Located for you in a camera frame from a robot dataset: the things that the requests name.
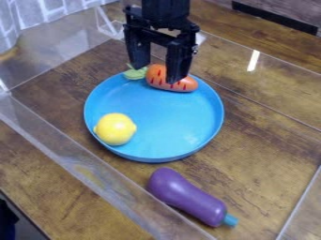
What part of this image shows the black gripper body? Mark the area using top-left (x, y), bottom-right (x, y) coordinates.
top-left (124, 0), bottom-right (199, 44)

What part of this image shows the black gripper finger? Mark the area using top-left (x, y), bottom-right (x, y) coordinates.
top-left (165, 33), bottom-right (196, 84)
top-left (124, 24), bottom-right (151, 69)

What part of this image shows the orange toy carrot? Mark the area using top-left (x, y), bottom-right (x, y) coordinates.
top-left (123, 62), bottom-right (199, 94)

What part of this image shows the black baseboard strip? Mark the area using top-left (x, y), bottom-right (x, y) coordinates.
top-left (231, 0), bottom-right (318, 36)

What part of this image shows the blue round plate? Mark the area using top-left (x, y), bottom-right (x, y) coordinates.
top-left (84, 74), bottom-right (224, 163)

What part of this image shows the white patterned curtain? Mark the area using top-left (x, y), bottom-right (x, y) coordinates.
top-left (0, 0), bottom-right (117, 54)

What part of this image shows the yellow toy lemon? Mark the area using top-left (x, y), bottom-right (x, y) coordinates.
top-left (92, 112), bottom-right (136, 145)

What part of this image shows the purple toy eggplant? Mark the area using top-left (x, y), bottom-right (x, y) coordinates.
top-left (147, 168), bottom-right (238, 227)

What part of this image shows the clear acrylic enclosure wall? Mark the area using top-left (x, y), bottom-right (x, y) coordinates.
top-left (0, 0), bottom-right (321, 240)

